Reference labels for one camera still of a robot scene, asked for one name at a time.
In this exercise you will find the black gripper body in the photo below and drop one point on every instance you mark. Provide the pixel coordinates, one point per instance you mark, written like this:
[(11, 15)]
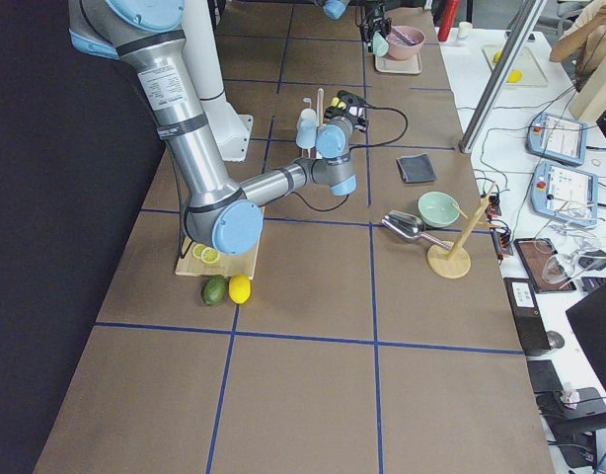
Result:
[(371, 26), (334, 113)]

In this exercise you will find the green cup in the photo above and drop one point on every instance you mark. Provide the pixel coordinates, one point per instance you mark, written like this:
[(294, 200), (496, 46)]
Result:
[(379, 45)]

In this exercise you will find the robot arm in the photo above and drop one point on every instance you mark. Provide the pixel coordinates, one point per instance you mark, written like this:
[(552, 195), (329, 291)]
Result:
[(170, 45), (334, 9)]

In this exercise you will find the white cup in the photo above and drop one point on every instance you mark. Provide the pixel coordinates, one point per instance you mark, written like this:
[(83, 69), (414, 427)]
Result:
[(308, 118)]

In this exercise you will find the light blue cup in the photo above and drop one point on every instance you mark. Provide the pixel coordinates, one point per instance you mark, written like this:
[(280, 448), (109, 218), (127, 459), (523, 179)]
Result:
[(306, 135)]

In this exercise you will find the pink bowl with ice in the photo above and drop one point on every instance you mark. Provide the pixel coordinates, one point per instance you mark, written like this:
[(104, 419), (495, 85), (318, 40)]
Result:
[(404, 42)]

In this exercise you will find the beige serving tray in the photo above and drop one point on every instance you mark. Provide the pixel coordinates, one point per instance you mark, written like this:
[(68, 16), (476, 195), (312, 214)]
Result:
[(389, 65)]

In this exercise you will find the grey folded cloth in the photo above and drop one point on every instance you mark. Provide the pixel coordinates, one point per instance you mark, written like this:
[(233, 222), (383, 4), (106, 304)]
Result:
[(416, 169)]

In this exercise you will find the metal scoop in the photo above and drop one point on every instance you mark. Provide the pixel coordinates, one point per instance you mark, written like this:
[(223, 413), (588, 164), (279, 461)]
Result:
[(410, 227)]

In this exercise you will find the green bowl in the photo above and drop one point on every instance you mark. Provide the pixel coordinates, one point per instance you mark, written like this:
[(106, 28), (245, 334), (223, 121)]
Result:
[(437, 209)]

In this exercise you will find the wooden mug tree stand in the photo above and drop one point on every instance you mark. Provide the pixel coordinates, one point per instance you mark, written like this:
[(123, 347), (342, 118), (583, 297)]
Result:
[(456, 262)]

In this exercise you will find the wooden cutting board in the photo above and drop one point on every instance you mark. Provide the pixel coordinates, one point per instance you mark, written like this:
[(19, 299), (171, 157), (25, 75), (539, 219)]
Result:
[(219, 264)]

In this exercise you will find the upper teach pendant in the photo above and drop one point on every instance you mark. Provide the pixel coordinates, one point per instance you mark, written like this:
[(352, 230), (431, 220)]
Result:
[(557, 138)]

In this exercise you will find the teach pendant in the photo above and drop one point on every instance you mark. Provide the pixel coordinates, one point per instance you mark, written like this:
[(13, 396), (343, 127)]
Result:
[(565, 194), (557, 138)]

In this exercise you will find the lemon slice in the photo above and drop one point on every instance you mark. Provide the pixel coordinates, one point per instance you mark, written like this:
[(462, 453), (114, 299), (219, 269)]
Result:
[(197, 250), (209, 256)]

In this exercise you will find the yellow lemon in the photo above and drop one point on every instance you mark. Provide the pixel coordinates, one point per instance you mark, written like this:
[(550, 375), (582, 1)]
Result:
[(239, 288)]

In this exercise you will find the green avocado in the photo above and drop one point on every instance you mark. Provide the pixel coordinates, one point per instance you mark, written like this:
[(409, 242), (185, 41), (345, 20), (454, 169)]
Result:
[(214, 290)]

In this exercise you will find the lower teach pendant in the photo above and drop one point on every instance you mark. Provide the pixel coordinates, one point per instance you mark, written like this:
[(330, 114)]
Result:
[(565, 194)]

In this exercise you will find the white wire cup holder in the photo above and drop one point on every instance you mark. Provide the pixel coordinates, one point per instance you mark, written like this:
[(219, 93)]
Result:
[(318, 107)]

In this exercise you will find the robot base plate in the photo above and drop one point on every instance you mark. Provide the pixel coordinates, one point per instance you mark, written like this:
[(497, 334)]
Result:
[(235, 145)]

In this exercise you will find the aluminium frame post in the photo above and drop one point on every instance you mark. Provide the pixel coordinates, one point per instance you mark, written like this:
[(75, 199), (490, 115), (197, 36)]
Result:
[(528, 15)]

